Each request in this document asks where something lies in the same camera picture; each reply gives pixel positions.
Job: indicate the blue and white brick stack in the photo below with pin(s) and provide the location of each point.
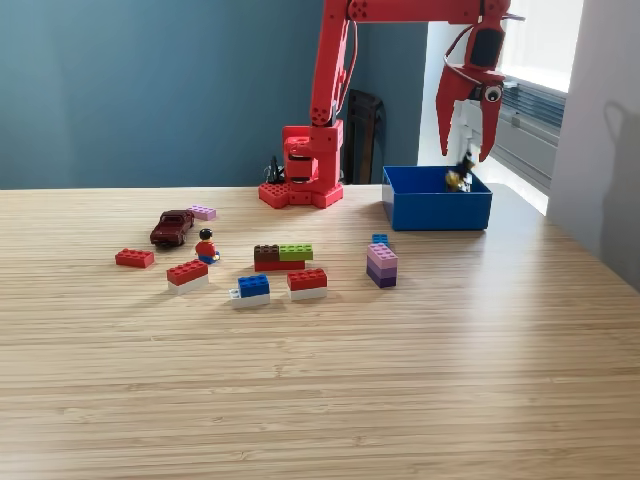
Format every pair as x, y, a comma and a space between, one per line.
252, 291

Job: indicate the small yellow toy digger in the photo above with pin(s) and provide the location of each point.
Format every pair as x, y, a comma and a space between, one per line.
457, 178

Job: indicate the red building brick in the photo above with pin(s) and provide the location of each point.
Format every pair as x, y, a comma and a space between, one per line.
134, 258

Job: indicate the small blue building brick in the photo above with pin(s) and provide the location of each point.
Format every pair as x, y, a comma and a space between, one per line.
380, 239

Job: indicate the dark folded chair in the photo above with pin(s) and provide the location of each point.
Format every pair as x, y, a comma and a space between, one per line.
365, 140

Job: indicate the dark red toy car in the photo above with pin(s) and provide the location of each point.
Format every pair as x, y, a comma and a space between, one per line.
171, 229

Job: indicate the blue plastic bin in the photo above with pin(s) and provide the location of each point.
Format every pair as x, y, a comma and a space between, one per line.
435, 210

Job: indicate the red and white brick stack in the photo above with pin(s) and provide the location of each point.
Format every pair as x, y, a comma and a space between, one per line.
187, 275
307, 284

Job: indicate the pink flat building brick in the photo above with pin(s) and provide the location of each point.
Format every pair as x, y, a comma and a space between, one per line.
204, 212

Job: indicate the brown green red brick stack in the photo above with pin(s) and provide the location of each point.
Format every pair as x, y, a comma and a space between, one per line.
280, 257

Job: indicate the toy figure red shirt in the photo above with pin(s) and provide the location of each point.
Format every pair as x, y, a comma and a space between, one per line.
205, 249

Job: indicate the pink and purple brick stack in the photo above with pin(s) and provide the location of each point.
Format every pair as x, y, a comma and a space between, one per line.
382, 265

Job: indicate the grey window vent grille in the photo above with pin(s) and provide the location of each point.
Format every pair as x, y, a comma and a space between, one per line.
535, 107

